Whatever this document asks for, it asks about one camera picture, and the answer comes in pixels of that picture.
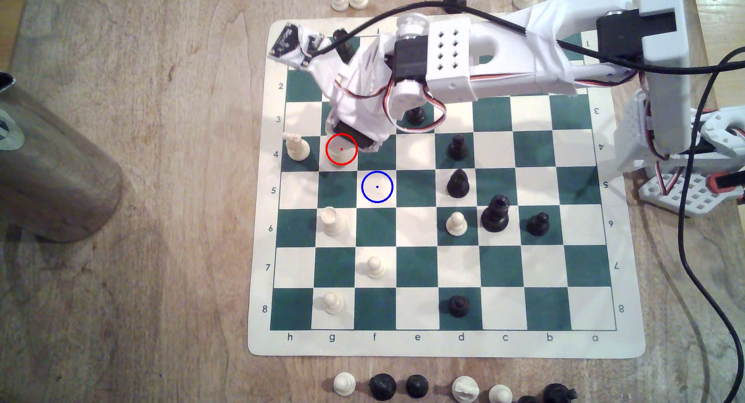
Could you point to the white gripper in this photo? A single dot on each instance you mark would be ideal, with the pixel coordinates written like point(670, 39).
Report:
point(359, 142)

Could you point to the green white chess mat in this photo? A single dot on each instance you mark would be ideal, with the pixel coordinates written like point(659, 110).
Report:
point(419, 275)

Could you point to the white knight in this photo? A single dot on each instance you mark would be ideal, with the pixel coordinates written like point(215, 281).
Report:
point(465, 389)
point(297, 148)

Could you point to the black rook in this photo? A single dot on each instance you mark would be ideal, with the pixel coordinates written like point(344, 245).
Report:
point(382, 386)
point(343, 43)

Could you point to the white rook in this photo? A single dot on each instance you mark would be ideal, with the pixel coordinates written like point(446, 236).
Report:
point(332, 222)

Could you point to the black pawn d5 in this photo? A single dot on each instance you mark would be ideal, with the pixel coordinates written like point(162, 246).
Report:
point(458, 184)

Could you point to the black queen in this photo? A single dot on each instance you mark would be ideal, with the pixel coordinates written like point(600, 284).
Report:
point(495, 215)

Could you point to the brown wooden cylinder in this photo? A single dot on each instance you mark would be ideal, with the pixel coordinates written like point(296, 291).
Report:
point(52, 170)

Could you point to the black knight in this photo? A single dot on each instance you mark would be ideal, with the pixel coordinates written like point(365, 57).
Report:
point(560, 393)

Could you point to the orange black clamp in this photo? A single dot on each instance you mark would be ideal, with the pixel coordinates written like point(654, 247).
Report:
point(724, 183)

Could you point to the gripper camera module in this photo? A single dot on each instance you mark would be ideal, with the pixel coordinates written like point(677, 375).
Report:
point(288, 42)

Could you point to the white perforated base plate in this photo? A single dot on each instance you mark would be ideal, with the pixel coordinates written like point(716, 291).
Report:
point(681, 194)

